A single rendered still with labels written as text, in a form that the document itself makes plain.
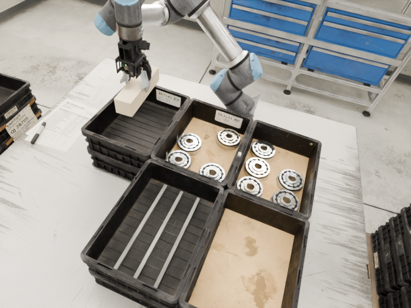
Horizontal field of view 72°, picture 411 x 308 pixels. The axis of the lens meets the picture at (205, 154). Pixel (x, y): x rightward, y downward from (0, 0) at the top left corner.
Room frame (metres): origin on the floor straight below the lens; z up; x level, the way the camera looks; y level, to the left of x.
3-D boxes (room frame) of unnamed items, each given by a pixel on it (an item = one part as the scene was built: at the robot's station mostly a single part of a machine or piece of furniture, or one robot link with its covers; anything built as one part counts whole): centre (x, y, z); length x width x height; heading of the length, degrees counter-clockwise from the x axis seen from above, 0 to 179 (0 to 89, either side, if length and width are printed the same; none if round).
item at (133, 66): (0.81, 0.29, 1.23); 0.09 x 0.08 x 0.12; 171
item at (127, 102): (0.84, 0.29, 1.08); 0.24 x 0.06 x 0.06; 171
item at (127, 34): (0.81, 0.29, 1.31); 0.08 x 0.08 x 0.05
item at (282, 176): (0.71, -0.36, 0.86); 0.10 x 0.10 x 0.01
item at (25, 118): (1.16, 1.16, 0.41); 0.31 x 0.02 x 0.16; 171
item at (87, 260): (0.41, 0.10, 0.92); 0.40 x 0.30 x 0.02; 166
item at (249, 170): (0.74, -0.22, 0.86); 0.10 x 0.10 x 0.01
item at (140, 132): (0.87, 0.30, 0.87); 0.40 x 0.30 x 0.11; 166
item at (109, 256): (0.41, 0.10, 0.87); 0.40 x 0.30 x 0.11; 166
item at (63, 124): (0.95, 0.72, 0.70); 0.33 x 0.23 x 0.01; 171
